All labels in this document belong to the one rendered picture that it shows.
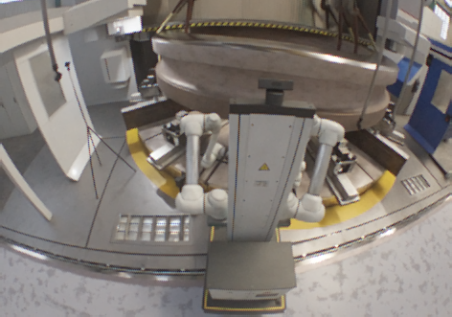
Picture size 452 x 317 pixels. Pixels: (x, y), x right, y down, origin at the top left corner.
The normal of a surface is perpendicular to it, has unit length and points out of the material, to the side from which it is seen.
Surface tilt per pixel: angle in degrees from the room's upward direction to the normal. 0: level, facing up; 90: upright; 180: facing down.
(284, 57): 90
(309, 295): 0
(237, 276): 0
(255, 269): 0
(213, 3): 90
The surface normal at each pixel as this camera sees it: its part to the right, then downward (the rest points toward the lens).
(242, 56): -0.37, 0.58
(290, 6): 0.11, 0.62
